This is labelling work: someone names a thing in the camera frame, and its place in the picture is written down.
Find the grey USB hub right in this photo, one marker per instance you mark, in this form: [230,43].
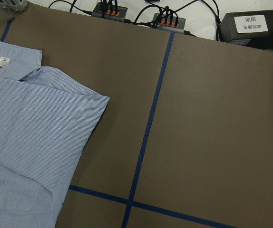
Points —
[168,22]

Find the grey USB hub left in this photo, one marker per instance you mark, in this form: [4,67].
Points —
[109,9]

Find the black box with label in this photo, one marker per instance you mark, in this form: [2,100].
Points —
[251,29]

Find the grey usb hub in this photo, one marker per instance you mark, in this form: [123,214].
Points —
[109,9]
[168,22]

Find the grey aluminium frame post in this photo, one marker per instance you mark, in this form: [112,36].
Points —
[14,5]

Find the light blue striped shirt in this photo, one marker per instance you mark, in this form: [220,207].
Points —
[46,119]

